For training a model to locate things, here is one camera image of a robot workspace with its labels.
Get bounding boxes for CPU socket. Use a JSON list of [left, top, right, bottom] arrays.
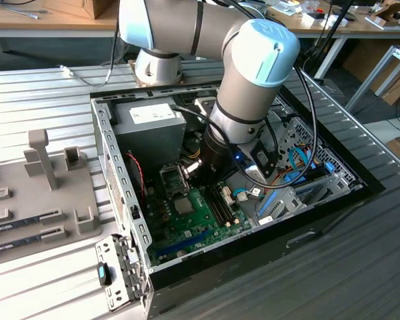
[[171, 194, 198, 218]]

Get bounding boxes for black RAM slot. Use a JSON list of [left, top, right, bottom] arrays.
[[207, 186, 228, 228], [215, 185, 237, 226]]

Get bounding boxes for blue plastic bay lever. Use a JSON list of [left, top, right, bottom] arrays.
[[257, 190, 278, 218]]

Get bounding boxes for grey power supply unit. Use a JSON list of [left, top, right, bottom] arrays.
[[110, 96, 188, 174]]

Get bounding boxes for green motherboard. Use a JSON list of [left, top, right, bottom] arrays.
[[142, 162, 254, 267]]

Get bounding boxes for black disk blue carrier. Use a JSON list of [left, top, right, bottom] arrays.
[[282, 161, 337, 187]]

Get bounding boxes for grey metal disk bay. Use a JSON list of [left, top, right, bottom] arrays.
[[255, 159, 366, 227]]

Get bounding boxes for black case fan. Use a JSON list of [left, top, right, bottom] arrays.
[[125, 151, 146, 201]]

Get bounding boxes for blue expansion slot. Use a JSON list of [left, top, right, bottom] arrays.
[[156, 229, 211, 257]]

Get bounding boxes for black open PC case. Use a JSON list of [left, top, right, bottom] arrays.
[[88, 75, 387, 317]]

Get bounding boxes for grey parts rack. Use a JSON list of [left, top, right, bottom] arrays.
[[0, 128, 104, 267]]

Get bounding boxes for black latch blue tab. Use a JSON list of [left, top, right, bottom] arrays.
[[96, 261, 113, 287]]

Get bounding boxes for black stand pole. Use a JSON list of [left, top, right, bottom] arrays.
[[303, 0, 356, 64]]

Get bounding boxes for white small boxes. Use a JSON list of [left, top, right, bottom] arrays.
[[301, 12, 349, 28]]

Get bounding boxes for brown cardboard box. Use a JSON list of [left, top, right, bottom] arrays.
[[43, 0, 116, 20]]

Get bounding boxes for wooden desk white legs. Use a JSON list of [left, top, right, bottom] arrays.
[[266, 0, 400, 79]]

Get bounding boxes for flat brown cardboard sheets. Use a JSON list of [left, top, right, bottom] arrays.
[[369, 59, 400, 107]]

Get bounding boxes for dark RAM stick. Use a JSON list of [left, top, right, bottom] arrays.
[[0, 233, 44, 253], [0, 215, 43, 233]]

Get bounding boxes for small open cardboard box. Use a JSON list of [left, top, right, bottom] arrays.
[[369, 2, 400, 21]]

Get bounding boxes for light blue thin wire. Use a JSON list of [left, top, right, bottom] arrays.
[[232, 187, 265, 201]]

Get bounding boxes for thick black camera cable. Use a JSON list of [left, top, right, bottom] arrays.
[[171, 105, 244, 174], [231, 65, 319, 191]]

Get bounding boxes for orange wire bundle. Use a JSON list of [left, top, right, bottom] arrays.
[[189, 148, 289, 203]]

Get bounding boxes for blue flat data wire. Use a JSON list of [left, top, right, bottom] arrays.
[[287, 145, 313, 173], [305, 146, 322, 167]]

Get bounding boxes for red black twisted wire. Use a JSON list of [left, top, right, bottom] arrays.
[[125, 150, 146, 201]]

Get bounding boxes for grey metal slot bracket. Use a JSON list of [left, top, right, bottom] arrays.
[[95, 233, 151, 313]]

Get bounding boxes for aluminium profile frame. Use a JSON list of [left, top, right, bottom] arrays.
[[345, 45, 400, 114]]

